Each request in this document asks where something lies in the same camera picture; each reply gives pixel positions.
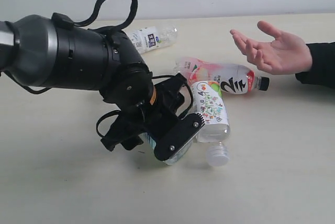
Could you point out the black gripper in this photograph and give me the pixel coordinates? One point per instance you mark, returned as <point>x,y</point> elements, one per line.
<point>157,117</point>

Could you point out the lime label water bottle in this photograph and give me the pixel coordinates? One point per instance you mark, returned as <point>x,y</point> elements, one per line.
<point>146,138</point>

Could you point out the floral label clear bottle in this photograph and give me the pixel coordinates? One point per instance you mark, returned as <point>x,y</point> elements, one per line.
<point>209,103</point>

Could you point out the white label tea bottle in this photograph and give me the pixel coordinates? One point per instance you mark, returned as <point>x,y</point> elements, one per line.
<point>150,38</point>

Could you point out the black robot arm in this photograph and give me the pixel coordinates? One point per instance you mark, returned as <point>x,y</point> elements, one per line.
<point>39,54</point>

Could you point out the black sleeved forearm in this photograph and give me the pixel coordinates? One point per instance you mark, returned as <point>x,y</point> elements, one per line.
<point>322,68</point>

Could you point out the pink peach soda bottle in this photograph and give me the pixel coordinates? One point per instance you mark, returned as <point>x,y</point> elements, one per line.
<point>231,78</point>

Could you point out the person's open hand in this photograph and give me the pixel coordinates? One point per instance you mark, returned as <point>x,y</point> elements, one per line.
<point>287,54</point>

